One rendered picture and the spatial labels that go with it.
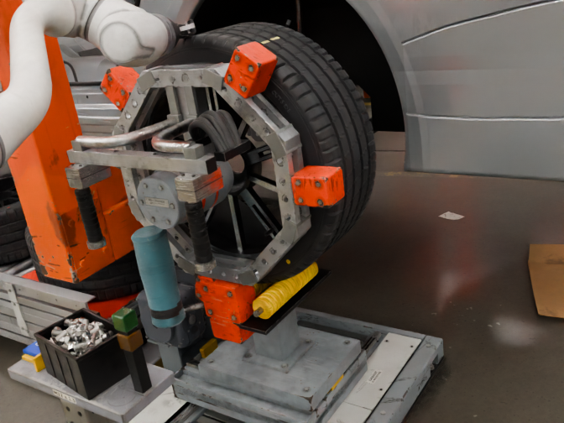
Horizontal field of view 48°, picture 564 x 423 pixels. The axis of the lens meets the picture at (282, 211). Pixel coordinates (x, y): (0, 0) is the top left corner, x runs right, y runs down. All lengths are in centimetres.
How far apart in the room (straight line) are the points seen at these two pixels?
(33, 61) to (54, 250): 98
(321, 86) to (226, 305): 61
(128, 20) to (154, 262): 63
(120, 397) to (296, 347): 62
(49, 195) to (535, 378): 157
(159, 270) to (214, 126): 45
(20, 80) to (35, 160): 84
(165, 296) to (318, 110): 61
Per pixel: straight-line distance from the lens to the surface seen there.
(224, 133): 130
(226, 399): 193
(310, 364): 188
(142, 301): 205
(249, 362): 193
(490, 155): 164
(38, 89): 101
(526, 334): 239
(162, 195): 142
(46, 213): 191
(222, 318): 169
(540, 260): 285
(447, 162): 168
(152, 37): 124
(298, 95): 140
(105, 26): 121
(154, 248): 157
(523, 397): 211
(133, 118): 162
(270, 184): 154
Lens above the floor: 132
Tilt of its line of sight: 22 degrees down
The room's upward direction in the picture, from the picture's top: 8 degrees counter-clockwise
